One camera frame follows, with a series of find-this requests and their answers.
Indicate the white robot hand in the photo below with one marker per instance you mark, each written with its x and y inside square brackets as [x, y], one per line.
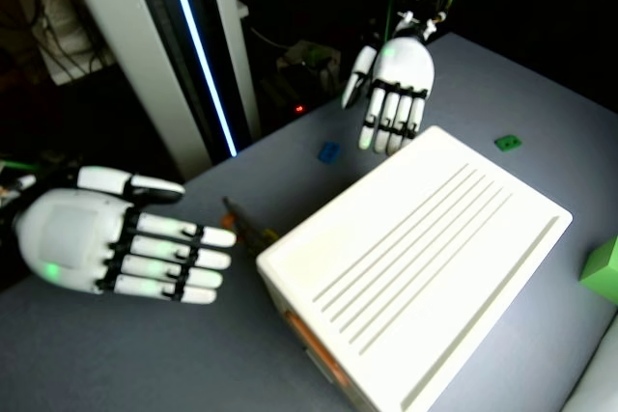
[67, 238]
[403, 62]

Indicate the screwdriver with orange handle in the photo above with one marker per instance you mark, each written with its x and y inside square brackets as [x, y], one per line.
[246, 236]

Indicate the large white ribbed box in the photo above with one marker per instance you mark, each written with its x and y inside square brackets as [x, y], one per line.
[415, 248]

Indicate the green and white clutter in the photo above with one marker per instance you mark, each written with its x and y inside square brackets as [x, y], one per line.
[311, 60]

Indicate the small blue block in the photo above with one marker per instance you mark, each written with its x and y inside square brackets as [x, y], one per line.
[329, 151]

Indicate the dark device with red light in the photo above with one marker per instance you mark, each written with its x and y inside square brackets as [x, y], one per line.
[289, 98]

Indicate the small green block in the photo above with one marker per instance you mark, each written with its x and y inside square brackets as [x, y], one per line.
[508, 143]

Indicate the grey table cloth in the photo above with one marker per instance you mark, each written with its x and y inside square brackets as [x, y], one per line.
[145, 359]

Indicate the white column with light strip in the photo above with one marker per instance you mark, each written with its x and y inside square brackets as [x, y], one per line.
[125, 45]

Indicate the large green cube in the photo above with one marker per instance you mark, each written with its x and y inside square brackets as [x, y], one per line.
[602, 272]

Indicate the white rounded object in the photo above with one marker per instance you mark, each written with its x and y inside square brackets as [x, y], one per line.
[596, 378]

